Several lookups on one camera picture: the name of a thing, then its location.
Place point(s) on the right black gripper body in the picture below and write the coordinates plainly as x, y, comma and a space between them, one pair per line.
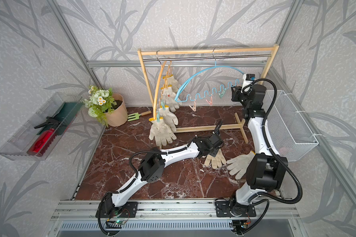
244, 100

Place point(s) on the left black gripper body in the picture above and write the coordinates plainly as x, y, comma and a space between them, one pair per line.
213, 152

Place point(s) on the blue clip hanger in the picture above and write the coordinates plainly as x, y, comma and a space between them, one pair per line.
207, 83

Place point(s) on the white glove red spot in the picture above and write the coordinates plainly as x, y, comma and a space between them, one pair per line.
168, 97

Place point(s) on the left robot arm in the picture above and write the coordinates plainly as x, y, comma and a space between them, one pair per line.
148, 167

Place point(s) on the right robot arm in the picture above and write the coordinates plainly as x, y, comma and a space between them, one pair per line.
264, 168

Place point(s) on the wooden clothes rack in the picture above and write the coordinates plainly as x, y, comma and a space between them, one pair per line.
206, 54

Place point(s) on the green garden fork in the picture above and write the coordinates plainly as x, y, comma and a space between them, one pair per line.
136, 116

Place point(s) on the potted white flower plant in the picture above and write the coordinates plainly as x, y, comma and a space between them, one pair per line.
107, 107

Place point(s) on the green trowel scoop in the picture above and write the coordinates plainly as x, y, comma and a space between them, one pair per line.
62, 119

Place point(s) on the red spray bottle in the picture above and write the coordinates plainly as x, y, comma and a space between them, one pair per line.
46, 138

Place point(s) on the white wire basket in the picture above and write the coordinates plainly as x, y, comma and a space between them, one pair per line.
290, 134

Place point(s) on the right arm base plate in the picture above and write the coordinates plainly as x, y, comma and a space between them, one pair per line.
231, 208

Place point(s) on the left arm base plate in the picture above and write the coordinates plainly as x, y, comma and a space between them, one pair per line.
108, 210

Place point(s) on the clear plastic wall bin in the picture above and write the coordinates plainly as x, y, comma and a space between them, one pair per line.
16, 147

